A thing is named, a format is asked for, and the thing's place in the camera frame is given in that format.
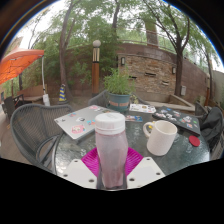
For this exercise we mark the yellow sticky note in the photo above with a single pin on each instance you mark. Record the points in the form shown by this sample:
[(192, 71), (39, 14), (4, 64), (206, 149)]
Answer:
[(150, 126)]

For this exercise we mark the blue yellow striped cone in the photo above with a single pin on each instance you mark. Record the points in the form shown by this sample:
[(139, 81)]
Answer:
[(62, 94)]

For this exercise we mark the green potted plant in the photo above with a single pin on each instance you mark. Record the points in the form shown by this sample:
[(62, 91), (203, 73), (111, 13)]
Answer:
[(119, 91)]

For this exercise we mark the black wall lamp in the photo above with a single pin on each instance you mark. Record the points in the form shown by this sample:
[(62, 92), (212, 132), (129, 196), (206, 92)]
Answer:
[(173, 70), (123, 61)]

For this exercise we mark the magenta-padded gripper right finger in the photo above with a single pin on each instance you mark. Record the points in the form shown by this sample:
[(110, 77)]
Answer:
[(145, 171)]

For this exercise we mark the small colourful card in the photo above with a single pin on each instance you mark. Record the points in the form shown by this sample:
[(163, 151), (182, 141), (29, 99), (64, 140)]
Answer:
[(133, 118)]

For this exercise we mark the orange patio umbrella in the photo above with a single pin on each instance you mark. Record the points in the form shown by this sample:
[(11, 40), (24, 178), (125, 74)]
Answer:
[(18, 63)]

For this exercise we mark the flat round red coaster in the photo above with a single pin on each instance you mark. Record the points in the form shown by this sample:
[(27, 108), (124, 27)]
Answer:
[(194, 141)]

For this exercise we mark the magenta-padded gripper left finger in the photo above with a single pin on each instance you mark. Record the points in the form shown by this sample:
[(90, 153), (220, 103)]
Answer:
[(78, 173)]

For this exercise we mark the silver laptop with stickers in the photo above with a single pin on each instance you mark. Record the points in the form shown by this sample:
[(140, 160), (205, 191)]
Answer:
[(78, 121)]

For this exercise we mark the black laptop with stickers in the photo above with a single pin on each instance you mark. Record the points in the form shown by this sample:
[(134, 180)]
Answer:
[(176, 118)]

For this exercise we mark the pink bottle with white cap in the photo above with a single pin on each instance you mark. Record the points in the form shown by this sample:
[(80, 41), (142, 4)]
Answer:
[(111, 153)]

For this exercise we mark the wooden bench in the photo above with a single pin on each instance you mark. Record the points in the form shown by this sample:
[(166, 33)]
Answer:
[(31, 93)]

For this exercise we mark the grey wall box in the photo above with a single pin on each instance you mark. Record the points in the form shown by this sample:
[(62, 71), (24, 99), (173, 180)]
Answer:
[(183, 90)]

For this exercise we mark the white ceramic mug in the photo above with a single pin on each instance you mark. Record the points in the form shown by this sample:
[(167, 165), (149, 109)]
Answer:
[(161, 138)]

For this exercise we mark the white booklet with stickers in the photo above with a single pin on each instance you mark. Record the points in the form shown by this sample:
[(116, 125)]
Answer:
[(142, 108)]

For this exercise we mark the black jacket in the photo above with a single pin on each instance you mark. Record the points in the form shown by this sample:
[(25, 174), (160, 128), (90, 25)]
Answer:
[(213, 125)]

